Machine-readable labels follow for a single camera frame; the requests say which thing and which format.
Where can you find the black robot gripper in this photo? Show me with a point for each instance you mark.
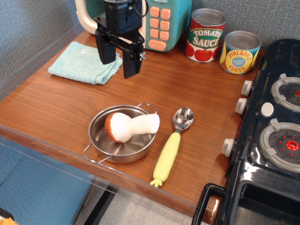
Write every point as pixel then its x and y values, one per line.
pixel 120 28

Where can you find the red and white plush mushroom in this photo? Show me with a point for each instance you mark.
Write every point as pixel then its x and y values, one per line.
pixel 120 127

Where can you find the small steel pan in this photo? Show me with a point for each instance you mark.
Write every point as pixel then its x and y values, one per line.
pixel 120 153

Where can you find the light blue folded towel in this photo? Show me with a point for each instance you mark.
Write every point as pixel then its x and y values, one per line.
pixel 82 63

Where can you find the teal toy microwave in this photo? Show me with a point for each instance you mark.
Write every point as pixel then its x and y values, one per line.
pixel 163 25

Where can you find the tomato sauce can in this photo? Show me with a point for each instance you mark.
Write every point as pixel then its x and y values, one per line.
pixel 204 36

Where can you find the pineapple slices can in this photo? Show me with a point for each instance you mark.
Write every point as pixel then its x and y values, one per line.
pixel 239 53

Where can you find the black toy stove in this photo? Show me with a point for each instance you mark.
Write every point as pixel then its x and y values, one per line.
pixel 263 175

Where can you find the orange object at corner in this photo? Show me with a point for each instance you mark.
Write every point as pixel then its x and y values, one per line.
pixel 6 218

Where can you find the spoon with green handle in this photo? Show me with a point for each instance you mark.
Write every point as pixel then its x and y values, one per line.
pixel 182 120

